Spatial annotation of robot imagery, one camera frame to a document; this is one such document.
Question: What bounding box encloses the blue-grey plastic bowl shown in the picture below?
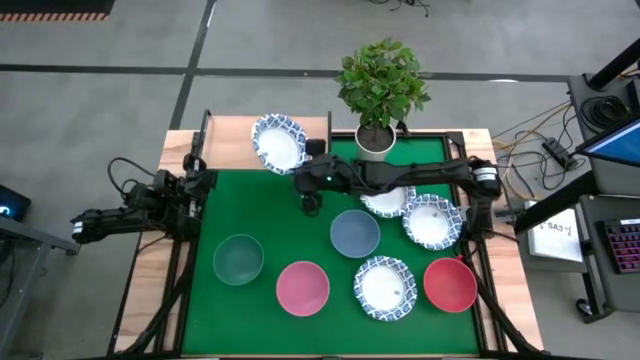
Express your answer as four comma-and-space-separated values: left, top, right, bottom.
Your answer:
329, 208, 382, 259

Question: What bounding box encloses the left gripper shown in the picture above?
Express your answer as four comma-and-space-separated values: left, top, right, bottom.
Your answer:
182, 154, 218, 239

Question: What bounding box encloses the black support beam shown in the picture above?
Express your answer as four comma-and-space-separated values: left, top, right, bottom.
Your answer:
513, 169, 601, 234

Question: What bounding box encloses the black device with blue light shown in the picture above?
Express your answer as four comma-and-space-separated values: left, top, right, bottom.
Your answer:
0, 183, 32, 224

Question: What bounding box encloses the black power strip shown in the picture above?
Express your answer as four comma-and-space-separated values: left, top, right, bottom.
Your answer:
542, 137, 577, 171

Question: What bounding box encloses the coiled black cable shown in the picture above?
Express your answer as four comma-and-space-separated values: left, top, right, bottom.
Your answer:
579, 94, 632, 132

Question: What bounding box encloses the green table mat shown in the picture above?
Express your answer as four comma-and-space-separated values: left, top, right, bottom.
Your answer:
181, 135, 482, 357

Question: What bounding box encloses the black aluminium rig frame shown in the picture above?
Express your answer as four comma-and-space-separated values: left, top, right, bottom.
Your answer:
107, 127, 549, 360

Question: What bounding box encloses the red plastic bowl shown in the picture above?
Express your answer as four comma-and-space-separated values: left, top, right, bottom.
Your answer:
422, 256, 479, 314

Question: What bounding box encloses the grey metal stand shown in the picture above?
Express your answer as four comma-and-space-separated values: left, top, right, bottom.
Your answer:
0, 214, 82, 359

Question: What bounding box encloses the grey side desk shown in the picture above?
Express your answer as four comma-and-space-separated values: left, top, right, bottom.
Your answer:
514, 192, 640, 324

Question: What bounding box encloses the black hazard-striped floor mat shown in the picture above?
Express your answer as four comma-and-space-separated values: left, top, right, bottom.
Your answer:
0, 0, 116, 22

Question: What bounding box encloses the grey equipment cart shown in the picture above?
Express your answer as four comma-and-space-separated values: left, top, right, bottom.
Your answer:
567, 72, 640, 199

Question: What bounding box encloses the green plant in white pot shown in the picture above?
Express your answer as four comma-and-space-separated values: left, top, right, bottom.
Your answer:
334, 37, 434, 162

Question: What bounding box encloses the black caster wheel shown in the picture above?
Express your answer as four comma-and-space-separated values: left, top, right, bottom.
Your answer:
574, 297, 595, 319

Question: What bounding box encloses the blue patterned paper bowl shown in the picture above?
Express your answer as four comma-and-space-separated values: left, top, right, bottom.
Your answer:
250, 113, 309, 176
359, 185, 417, 220
401, 193, 464, 251
353, 255, 419, 322

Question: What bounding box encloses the black backlit keyboard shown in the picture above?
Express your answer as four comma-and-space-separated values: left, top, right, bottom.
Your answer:
602, 217, 640, 275

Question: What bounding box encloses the yellow floor cable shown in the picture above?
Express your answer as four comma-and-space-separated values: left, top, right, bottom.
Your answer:
492, 101, 572, 201

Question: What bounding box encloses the black slanted pole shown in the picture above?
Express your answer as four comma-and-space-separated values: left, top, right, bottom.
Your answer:
587, 37, 640, 91

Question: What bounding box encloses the monitor with blue screen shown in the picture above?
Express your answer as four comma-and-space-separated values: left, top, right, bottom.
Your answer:
574, 115, 640, 169

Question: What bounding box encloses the black floor cable bundle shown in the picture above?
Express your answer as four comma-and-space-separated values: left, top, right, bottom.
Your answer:
368, 0, 432, 19

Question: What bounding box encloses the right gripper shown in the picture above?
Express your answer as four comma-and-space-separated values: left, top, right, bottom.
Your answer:
294, 138, 354, 217

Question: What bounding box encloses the green plastic bowl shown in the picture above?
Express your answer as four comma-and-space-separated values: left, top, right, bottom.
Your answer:
212, 233, 265, 287

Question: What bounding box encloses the pink plastic bowl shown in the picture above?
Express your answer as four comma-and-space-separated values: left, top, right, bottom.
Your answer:
275, 260, 331, 318

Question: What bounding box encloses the white paper sign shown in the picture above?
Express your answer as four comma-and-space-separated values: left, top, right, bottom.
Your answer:
525, 219, 585, 264

